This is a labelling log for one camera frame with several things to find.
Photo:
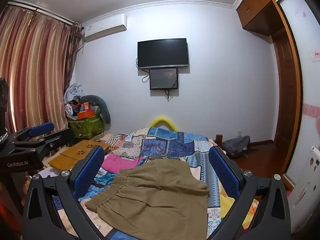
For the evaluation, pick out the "blue patchwork bedsheet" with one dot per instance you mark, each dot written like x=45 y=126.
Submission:
x=170 y=140

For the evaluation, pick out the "wooden lap desk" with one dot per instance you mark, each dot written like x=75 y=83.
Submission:
x=72 y=155

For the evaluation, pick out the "white appliance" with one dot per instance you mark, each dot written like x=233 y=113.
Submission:
x=307 y=187

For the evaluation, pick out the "grey backpack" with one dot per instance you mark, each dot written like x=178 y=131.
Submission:
x=235 y=146

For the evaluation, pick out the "green storage box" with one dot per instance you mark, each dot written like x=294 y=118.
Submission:
x=87 y=127

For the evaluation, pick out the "white sliding wardrobe door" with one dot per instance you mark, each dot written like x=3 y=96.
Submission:
x=307 y=85

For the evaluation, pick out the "grey pillow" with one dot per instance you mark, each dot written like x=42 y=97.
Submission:
x=103 y=106

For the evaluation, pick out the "black wall television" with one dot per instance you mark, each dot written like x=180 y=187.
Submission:
x=162 y=52

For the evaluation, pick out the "colourful fleece blanket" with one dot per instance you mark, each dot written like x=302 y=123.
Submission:
x=227 y=203

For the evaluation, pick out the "pink plastic object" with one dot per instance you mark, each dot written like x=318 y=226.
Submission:
x=288 y=193

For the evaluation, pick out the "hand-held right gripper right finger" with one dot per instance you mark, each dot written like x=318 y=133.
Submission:
x=223 y=172

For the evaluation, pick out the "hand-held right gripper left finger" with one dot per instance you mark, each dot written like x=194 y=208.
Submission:
x=88 y=170

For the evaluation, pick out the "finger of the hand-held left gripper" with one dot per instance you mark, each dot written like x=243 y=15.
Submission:
x=41 y=128
x=58 y=136

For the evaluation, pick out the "striped pink curtain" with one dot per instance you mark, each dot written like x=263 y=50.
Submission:
x=32 y=67

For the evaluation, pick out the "wooden bed post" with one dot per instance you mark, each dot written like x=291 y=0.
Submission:
x=218 y=140

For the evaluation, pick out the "orange box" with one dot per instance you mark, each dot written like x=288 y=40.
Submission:
x=86 y=115

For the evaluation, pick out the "curtain rail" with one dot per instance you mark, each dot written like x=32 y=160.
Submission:
x=45 y=14

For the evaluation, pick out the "light grey cloth pile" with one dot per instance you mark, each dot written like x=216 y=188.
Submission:
x=73 y=91

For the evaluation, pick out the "pink cloth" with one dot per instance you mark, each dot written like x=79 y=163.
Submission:
x=117 y=161

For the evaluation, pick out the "yellow foam tube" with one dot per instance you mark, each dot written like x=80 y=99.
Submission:
x=163 y=121

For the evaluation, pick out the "small black monitor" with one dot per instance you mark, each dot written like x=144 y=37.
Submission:
x=163 y=78

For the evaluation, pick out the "olive green shorts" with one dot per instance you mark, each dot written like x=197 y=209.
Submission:
x=155 y=197

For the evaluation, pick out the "white wall socket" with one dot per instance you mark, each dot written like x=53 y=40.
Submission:
x=239 y=133

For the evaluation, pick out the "wooden overhead cabinet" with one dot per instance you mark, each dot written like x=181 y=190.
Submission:
x=260 y=7

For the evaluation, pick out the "white air conditioner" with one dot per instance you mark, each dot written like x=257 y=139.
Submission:
x=105 y=27

